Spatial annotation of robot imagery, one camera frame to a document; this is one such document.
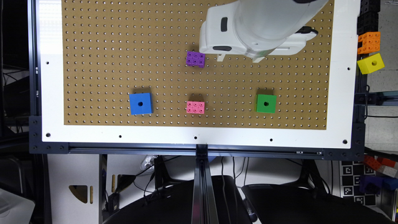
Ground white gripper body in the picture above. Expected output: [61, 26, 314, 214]
[198, 2, 319, 57]

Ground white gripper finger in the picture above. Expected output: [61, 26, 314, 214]
[216, 54, 226, 62]
[252, 57, 265, 63]

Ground green block with hole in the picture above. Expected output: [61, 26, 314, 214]
[256, 94, 277, 113]

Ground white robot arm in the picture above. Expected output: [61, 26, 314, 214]
[199, 0, 328, 63]

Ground purple studded block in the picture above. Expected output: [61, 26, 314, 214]
[186, 51, 206, 68]

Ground pink studded block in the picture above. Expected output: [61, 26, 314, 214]
[186, 101, 205, 114]

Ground blue block with hole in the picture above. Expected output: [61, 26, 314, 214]
[129, 93, 153, 115]

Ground orange studded block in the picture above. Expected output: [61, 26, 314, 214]
[357, 32, 381, 55]

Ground black studded block stack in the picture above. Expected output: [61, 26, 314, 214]
[357, 0, 381, 35]

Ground yellow block with hole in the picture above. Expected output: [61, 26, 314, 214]
[357, 53, 385, 74]

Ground red orange block pile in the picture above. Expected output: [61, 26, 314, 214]
[363, 155, 397, 178]

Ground dark purple block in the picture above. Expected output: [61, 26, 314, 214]
[359, 175, 384, 195]

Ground brown pegboard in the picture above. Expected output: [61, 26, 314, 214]
[62, 0, 334, 130]

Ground white table panel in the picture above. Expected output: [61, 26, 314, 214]
[32, 0, 360, 150]

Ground black office chair right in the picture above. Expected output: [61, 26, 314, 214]
[242, 184, 393, 224]

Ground black office chair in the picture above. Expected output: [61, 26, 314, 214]
[242, 184, 393, 224]
[105, 175, 251, 224]

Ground fiducial marker sheet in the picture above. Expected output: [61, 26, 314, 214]
[339, 161, 377, 207]

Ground black office chair left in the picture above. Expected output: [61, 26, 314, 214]
[105, 175, 251, 224]

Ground white cabinet panel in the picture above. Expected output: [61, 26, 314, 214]
[47, 154, 102, 224]

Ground black aluminium table frame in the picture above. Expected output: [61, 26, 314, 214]
[27, 0, 369, 224]

